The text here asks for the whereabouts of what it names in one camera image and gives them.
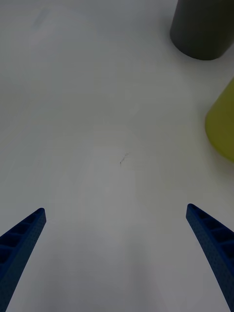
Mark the yellow-green plastic bin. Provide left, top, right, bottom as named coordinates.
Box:
left=204, top=77, right=234, bottom=163

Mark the grey plastic bin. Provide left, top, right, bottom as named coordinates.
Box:
left=170, top=0, right=234, bottom=61

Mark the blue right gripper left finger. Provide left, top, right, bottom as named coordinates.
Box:
left=0, top=207, right=47, bottom=312

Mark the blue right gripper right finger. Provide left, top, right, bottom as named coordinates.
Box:
left=186, top=203, right=234, bottom=312

